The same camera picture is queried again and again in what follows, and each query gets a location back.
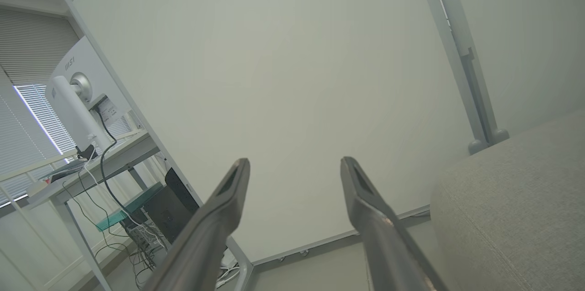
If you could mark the white MSI monitor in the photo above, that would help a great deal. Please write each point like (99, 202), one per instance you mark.
(91, 67)

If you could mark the green glass panel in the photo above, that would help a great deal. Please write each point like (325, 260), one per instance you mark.
(119, 215)

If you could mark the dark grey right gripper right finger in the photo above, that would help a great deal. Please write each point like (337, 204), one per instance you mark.
(388, 254)

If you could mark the white office desk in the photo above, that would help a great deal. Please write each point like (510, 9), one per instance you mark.
(123, 154)

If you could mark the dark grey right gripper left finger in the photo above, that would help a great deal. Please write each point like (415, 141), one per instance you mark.
(205, 236)

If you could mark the black computer tower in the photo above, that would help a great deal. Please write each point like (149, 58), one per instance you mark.
(173, 208)

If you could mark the wide white partition panel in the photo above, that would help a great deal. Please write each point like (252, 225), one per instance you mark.
(274, 76)

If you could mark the narrow white partition panel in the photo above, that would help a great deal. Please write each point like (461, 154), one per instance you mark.
(525, 30)

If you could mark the grey fabric sofa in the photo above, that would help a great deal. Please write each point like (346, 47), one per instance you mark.
(512, 213)

